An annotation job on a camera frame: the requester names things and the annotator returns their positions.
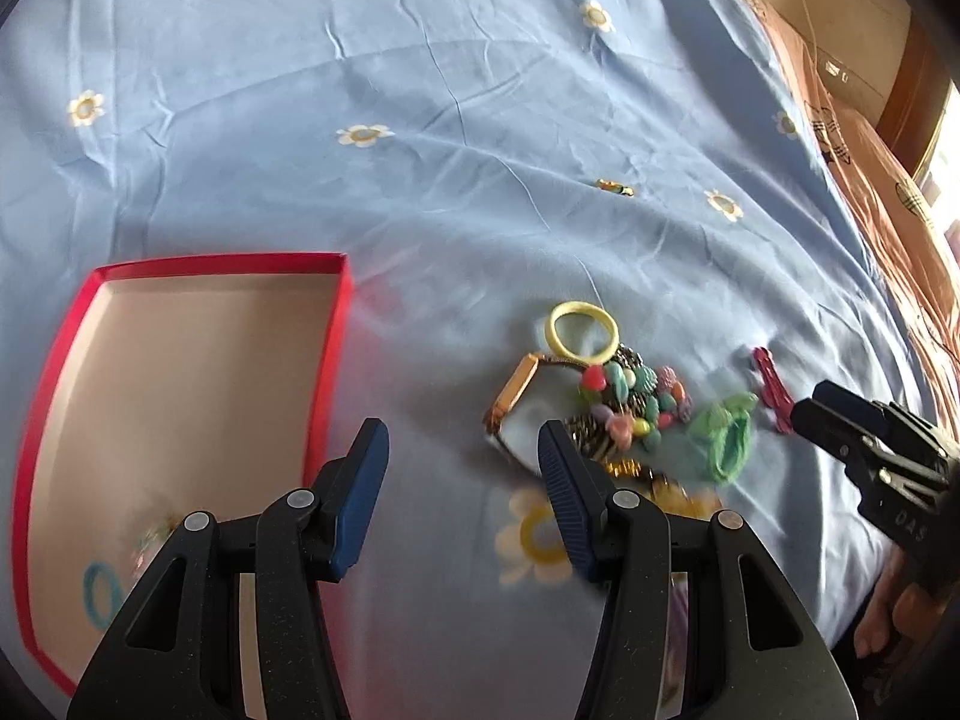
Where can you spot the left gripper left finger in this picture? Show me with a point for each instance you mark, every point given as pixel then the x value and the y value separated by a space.
pixel 346 490

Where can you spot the red shallow jewelry box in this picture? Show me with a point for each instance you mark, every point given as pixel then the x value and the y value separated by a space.
pixel 173 385

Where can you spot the person's right hand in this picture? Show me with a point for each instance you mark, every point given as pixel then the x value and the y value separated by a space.
pixel 897 606

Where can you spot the red hair clip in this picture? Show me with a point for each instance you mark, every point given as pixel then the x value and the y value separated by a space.
pixel 773 392

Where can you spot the blue floral bed sheet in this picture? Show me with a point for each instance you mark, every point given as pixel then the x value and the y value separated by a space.
pixel 478 161

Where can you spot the yellow translucent claw clip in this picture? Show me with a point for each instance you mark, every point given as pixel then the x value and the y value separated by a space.
pixel 663 490

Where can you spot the orange patterned blanket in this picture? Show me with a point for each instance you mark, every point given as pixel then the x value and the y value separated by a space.
pixel 918 268

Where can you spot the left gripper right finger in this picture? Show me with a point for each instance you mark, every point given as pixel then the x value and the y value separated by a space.
pixel 578 490

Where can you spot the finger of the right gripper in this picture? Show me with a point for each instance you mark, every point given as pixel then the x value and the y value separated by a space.
pixel 863 413
pixel 840 429

